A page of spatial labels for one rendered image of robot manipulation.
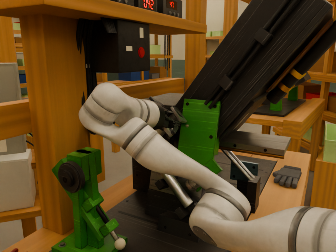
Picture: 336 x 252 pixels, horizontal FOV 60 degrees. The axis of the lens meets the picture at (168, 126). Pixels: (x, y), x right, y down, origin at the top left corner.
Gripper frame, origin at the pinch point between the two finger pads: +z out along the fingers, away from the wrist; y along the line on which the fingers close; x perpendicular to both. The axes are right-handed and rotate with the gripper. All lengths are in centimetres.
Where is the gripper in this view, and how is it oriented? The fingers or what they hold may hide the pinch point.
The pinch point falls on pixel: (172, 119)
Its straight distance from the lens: 86.9
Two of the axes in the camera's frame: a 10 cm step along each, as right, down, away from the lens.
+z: 4.7, 0.6, 8.8
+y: -5.1, -8.0, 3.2
